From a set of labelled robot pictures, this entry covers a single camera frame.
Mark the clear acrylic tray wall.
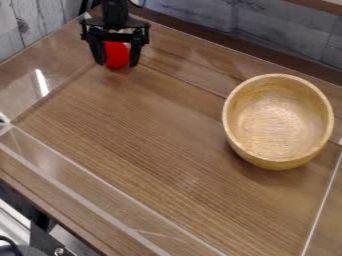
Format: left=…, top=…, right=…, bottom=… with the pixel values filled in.
left=0, top=12, right=342, bottom=256

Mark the red felt strawberry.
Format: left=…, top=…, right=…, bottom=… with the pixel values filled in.
left=104, top=41, right=129, bottom=68

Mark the black metal table bracket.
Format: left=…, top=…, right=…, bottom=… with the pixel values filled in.
left=29, top=223, right=76, bottom=256

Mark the black cable bottom left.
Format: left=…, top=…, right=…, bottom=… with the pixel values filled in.
left=0, top=235, right=21, bottom=256

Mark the light wooden bowl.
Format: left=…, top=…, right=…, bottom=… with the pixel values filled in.
left=221, top=73, right=333, bottom=170

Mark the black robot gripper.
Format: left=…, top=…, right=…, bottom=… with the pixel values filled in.
left=78, top=0, right=150, bottom=67

